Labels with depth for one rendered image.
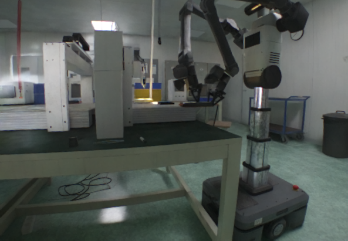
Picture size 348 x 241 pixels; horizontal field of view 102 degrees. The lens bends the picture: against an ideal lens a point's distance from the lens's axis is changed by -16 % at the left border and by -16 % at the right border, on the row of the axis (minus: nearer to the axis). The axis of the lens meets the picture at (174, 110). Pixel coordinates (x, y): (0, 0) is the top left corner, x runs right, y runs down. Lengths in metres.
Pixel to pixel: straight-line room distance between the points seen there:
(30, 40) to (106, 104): 5.61
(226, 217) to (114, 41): 0.99
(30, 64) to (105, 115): 5.43
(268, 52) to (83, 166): 1.13
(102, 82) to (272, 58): 0.97
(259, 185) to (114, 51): 1.22
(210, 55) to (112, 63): 5.68
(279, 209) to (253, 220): 0.21
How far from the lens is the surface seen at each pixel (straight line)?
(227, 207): 0.94
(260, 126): 1.21
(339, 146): 3.30
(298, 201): 1.42
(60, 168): 0.70
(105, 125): 0.77
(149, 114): 1.06
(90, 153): 0.65
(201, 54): 6.14
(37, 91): 4.14
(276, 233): 1.39
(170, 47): 5.79
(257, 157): 1.25
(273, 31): 1.22
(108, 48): 0.78
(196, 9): 1.27
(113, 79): 0.75
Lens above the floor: 0.95
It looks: 6 degrees down
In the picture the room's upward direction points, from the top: straight up
